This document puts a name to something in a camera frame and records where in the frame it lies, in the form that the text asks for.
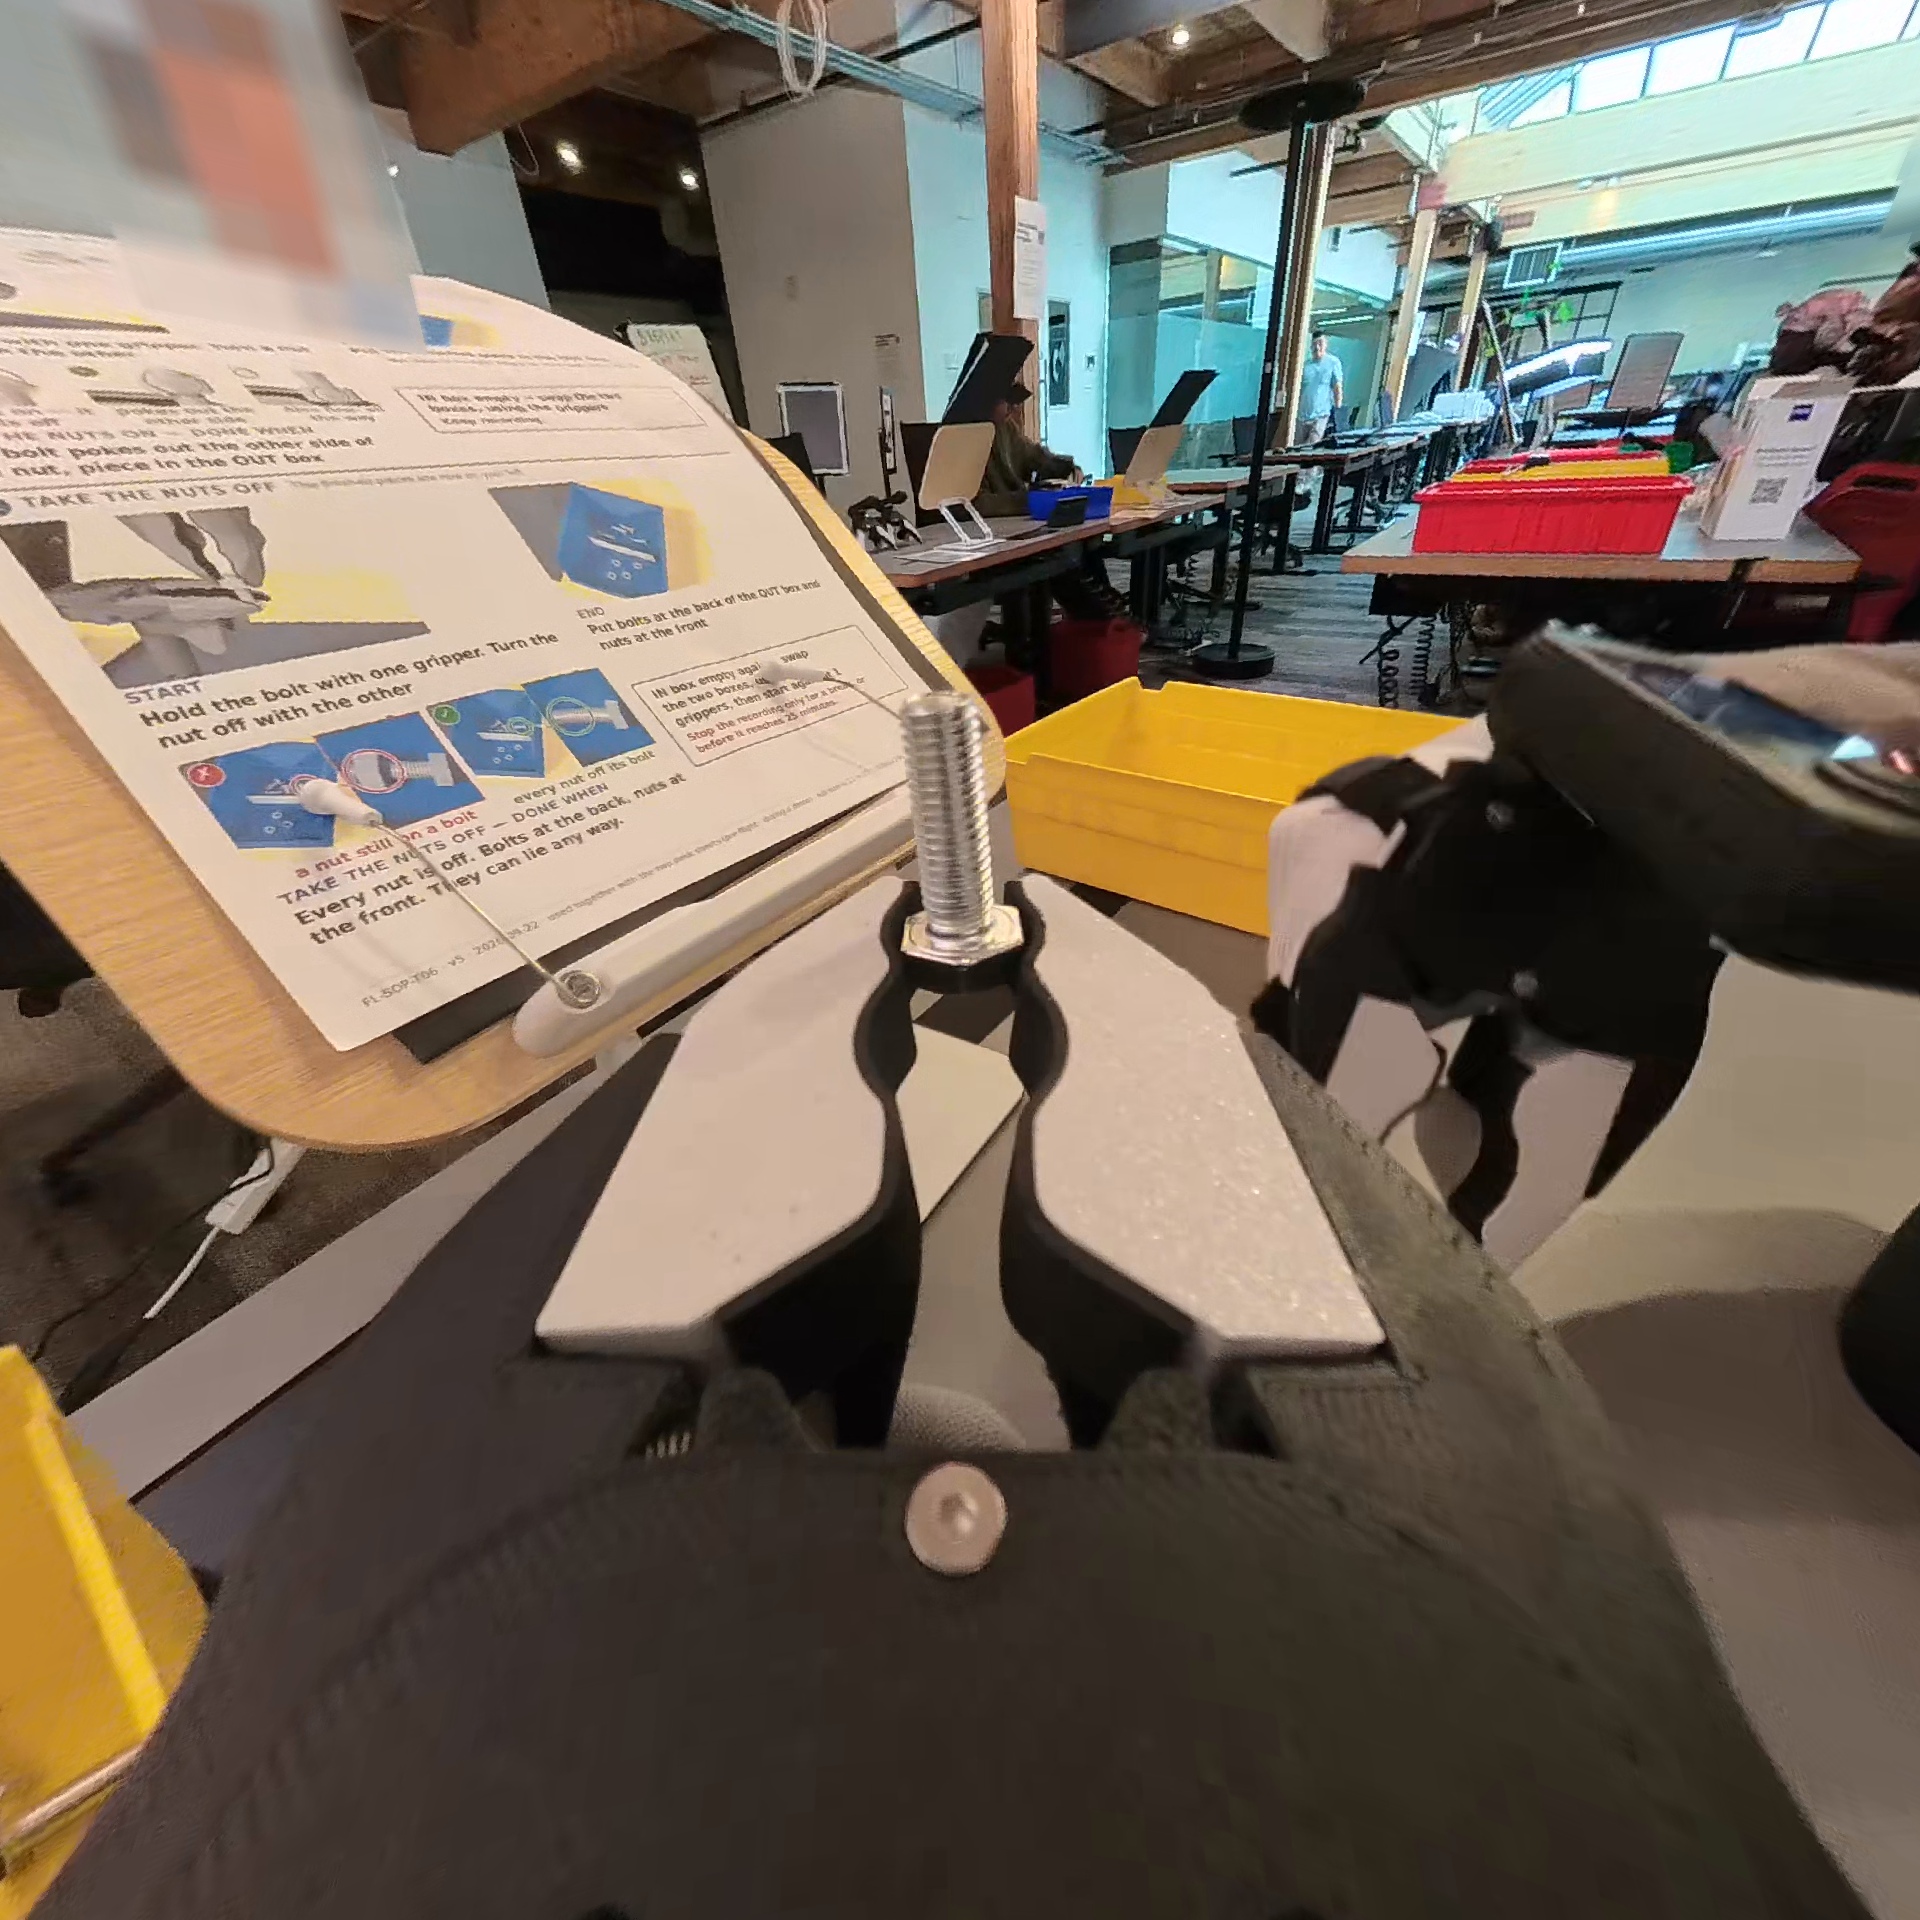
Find grey desk wood edge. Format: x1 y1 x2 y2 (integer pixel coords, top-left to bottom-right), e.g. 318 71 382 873
870 502 1219 721

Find white power cable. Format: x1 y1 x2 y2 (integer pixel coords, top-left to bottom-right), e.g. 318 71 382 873
142 1136 309 1321

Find red plastic bin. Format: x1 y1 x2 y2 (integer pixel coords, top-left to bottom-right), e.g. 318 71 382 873
1411 472 1696 557

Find wooden support post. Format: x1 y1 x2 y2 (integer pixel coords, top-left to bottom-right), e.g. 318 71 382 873
983 0 1045 437

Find black floor pole stand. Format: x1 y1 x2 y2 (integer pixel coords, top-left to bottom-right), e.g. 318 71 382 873
1190 77 1368 681

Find whiteboard easel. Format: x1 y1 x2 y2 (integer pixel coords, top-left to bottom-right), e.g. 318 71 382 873
630 320 741 424

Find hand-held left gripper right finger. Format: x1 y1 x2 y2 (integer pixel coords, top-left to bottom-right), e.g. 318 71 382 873
999 878 1387 1451

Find black textured wrist pad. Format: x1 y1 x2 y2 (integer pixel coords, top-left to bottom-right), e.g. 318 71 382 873
1838 1227 1920 1455

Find white page ledge bar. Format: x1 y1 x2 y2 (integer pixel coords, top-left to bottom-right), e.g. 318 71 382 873
512 832 962 1059

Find wooden document stand board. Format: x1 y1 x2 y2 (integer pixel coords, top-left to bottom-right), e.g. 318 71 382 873
0 270 1010 1156

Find wire page holder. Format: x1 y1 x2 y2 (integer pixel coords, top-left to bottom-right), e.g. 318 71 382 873
297 776 606 1009
755 655 902 736

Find printed instruction sheet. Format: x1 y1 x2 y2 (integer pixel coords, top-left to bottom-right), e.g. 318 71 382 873
0 223 934 1056

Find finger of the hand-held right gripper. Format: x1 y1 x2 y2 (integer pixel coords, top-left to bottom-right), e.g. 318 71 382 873
1399 713 1507 798
1256 760 1431 1056

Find white printed box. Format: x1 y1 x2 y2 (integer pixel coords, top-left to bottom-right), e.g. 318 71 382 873
1698 375 1855 542

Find silver hex nut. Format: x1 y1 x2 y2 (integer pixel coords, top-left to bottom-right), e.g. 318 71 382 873
896 689 1032 980

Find yellow plastic bin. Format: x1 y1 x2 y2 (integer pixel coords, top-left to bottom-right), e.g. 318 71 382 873
0 1344 208 1920
1001 678 1470 942

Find red handled caddy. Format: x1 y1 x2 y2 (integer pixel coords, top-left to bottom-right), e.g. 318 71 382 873
1803 461 1920 647

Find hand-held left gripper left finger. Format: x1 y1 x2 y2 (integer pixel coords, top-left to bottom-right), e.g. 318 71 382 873
531 878 922 1451

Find long grey desk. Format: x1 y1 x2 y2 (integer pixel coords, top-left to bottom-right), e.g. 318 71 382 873
1342 509 1865 705

